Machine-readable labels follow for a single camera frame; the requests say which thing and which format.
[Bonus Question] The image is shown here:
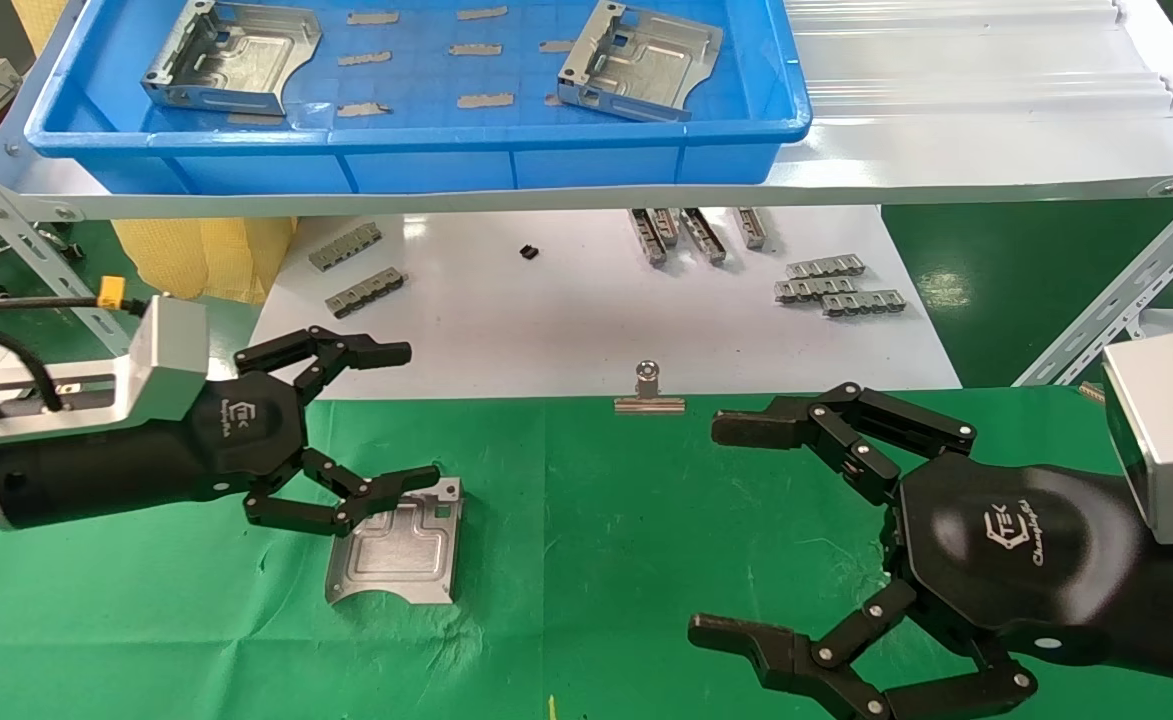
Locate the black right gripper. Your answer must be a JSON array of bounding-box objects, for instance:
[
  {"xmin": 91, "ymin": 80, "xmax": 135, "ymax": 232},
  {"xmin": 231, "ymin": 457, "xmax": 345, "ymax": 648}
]
[{"xmin": 687, "ymin": 382, "xmax": 1173, "ymax": 720}]

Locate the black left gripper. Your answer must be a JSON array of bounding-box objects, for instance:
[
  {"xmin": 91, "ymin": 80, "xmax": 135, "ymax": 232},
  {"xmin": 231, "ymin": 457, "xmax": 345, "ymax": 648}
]
[{"xmin": 0, "ymin": 326, "xmax": 442, "ymax": 539}]

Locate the stamped steel bracket plate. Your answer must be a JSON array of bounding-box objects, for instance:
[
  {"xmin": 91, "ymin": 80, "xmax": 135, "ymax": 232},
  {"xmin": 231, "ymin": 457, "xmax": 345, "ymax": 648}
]
[
  {"xmin": 140, "ymin": 0, "xmax": 322, "ymax": 118},
  {"xmin": 324, "ymin": 477, "xmax": 465, "ymax": 606},
  {"xmin": 555, "ymin": 0, "xmax": 723, "ymax": 123}
]

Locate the green table cloth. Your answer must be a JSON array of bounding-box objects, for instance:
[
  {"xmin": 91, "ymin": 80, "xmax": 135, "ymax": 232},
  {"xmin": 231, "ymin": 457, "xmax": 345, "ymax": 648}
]
[{"xmin": 0, "ymin": 388, "xmax": 1173, "ymax": 720}]

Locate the blue plastic tray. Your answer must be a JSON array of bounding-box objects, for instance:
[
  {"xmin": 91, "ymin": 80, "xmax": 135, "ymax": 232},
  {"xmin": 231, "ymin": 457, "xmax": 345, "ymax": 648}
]
[{"xmin": 23, "ymin": 0, "xmax": 811, "ymax": 196}]

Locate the chrome stool base with castors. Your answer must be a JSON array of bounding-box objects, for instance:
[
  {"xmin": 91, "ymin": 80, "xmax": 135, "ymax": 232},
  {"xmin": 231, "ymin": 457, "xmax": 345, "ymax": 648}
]
[{"xmin": 0, "ymin": 185, "xmax": 87, "ymax": 301}]

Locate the slotted steel angle brace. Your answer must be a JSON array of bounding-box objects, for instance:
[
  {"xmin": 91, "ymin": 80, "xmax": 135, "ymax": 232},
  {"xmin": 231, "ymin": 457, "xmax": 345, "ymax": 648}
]
[
  {"xmin": 0, "ymin": 135, "xmax": 147, "ymax": 351},
  {"xmin": 1011, "ymin": 170, "xmax": 1173, "ymax": 389}
]

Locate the white metal shelf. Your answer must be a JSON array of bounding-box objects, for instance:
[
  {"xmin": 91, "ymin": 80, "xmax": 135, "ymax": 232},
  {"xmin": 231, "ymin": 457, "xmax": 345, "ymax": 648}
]
[{"xmin": 0, "ymin": 0, "xmax": 1173, "ymax": 223}]

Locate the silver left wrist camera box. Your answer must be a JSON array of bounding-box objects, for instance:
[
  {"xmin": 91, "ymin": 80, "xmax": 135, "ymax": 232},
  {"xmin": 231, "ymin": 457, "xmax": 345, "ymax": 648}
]
[{"xmin": 0, "ymin": 293, "xmax": 209, "ymax": 446}]

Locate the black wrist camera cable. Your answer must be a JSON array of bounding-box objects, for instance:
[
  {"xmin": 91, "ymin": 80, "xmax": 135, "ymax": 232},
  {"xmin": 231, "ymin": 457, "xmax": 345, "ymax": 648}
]
[
  {"xmin": 0, "ymin": 292, "xmax": 162, "ymax": 316},
  {"xmin": 0, "ymin": 328, "xmax": 64, "ymax": 421}
]

